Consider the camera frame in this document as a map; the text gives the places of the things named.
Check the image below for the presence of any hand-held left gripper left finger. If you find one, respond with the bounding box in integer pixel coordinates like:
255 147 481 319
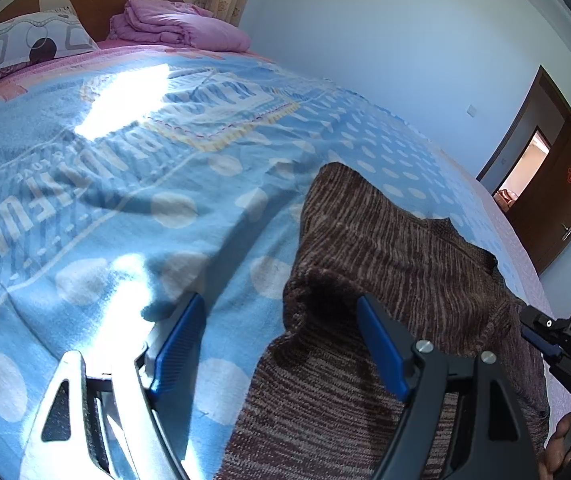
28 293 207 480

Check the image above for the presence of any grey patterned pillow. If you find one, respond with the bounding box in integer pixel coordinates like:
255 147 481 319
0 10 100 86

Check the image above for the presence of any brown knit sweater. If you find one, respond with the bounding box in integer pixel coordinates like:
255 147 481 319
215 161 552 480

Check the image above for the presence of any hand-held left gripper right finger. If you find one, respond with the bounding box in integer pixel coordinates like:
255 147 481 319
357 293 549 480

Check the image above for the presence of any folded pink quilt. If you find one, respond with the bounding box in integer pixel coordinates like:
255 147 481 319
109 0 252 54

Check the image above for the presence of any brown door frame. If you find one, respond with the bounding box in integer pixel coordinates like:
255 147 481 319
475 65 571 197

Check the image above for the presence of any blue and pink printed blanket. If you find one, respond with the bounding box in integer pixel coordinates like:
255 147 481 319
0 45 556 480

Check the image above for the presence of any person's right hand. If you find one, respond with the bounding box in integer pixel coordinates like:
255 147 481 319
539 410 571 480

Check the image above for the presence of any brown wooden door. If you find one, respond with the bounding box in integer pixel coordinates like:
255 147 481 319
508 125 571 276

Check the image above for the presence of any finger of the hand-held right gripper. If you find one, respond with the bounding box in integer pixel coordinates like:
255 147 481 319
519 305 571 367

